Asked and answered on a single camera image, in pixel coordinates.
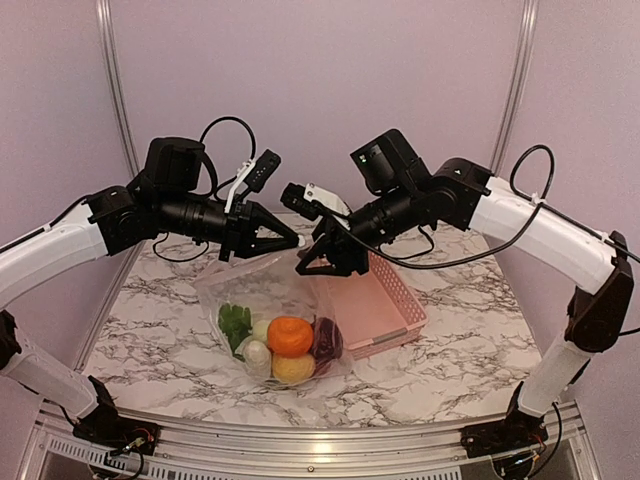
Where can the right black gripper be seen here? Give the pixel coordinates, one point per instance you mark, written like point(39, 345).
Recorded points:
point(335, 244)

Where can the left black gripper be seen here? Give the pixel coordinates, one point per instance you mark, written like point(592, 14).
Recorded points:
point(238, 234)

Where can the clear zip top bag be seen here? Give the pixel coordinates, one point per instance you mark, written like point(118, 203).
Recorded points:
point(271, 288)

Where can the pink plastic basket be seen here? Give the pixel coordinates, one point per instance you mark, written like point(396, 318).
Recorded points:
point(375, 312)

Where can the white knitted vegetable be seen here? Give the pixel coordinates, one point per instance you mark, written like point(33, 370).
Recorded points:
point(236, 325)
point(257, 358)

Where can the orange knitted fruit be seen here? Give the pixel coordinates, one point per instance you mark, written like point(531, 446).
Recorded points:
point(290, 337)

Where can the dark red knitted beet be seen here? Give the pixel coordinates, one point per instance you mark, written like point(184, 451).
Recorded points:
point(327, 346)

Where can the yellow knitted fruit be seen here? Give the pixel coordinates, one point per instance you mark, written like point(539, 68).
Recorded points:
point(293, 370)

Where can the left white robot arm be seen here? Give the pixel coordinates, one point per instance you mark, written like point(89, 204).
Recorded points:
point(99, 225)

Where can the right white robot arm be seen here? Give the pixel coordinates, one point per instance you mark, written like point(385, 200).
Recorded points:
point(468, 196)

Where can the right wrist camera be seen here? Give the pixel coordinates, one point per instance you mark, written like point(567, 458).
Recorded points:
point(310, 201)

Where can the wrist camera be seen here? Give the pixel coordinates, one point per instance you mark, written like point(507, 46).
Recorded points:
point(310, 201)
point(251, 177)

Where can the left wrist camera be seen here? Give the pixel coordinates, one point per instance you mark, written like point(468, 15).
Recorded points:
point(251, 177)

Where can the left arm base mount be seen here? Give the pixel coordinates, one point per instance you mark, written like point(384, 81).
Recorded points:
point(105, 426)

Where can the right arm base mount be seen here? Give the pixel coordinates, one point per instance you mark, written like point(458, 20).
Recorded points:
point(516, 430)

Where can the left aluminium frame post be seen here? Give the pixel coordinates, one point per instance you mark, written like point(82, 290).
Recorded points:
point(114, 81)

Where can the aluminium frame post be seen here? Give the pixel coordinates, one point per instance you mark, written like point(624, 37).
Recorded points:
point(517, 84)
point(114, 81)

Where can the aluminium front rail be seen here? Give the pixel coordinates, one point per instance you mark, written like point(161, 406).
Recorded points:
point(193, 449)

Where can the right aluminium frame post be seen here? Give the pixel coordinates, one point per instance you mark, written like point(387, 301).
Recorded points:
point(517, 84)

